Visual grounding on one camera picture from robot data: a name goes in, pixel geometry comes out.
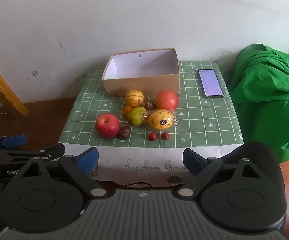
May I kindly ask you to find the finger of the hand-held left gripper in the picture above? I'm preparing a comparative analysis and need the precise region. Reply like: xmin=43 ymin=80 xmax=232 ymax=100
xmin=0 ymin=144 xmax=66 ymax=165
xmin=0 ymin=134 xmax=28 ymax=150

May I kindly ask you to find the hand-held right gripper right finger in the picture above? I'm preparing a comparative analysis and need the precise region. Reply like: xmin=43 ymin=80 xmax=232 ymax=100
xmin=176 ymin=148 xmax=257 ymax=198

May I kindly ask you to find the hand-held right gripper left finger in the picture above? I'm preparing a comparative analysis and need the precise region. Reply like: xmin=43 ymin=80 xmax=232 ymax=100
xmin=17 ymin=147 xmax=108 ymax=199

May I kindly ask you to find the deep red apple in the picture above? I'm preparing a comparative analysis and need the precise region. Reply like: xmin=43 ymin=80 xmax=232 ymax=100
xmin=95 ymin=113 xmax=120 ymax=139

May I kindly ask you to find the large plastic-wrapped orange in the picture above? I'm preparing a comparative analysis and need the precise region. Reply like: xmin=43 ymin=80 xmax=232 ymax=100
xmin=144 ymin=109 xmax=180 ymax=132

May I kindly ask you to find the green pear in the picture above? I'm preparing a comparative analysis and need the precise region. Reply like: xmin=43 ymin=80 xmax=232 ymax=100
xmin=127 ymin=107 xmax=148 ymax=127

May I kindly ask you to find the red-yellow apple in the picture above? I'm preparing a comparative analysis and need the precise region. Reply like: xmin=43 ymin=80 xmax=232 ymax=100
xmin=155 ymin=90 xmax=179 ymax=111

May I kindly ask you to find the small plastic-wrapped orange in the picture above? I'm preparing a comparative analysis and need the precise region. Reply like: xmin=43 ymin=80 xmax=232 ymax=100
xmin=119 ymin=88 xmax=147 ymax=108

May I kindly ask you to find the brown cardboard box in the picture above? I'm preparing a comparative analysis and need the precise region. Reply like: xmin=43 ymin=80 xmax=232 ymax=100
xmin=102 ymin=48 xmax=180 ymax=97

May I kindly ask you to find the green checkered tablecloth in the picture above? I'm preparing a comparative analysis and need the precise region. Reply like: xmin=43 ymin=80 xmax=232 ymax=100
xmin=57 ymin=60 xmax=243 ymax=188

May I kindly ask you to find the smartphone with lit screen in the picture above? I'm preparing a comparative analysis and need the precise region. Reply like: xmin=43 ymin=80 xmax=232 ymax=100
xmin=197 ymin=68 xmax=225 ymax=99

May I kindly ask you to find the bright green cloth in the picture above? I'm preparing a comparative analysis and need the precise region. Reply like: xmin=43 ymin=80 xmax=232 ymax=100
xmin=228 ymin=44 xmax=289 ymax=164

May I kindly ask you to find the yellow wooden furniture frame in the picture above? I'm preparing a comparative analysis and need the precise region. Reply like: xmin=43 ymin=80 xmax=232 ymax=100
xmin=0 ymin=50 xmax=29 ymax=123

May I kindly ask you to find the thin black cable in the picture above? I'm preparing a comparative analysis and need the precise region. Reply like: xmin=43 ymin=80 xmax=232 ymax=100
xmin=123 ymin=182 xmax=155 ymax=190

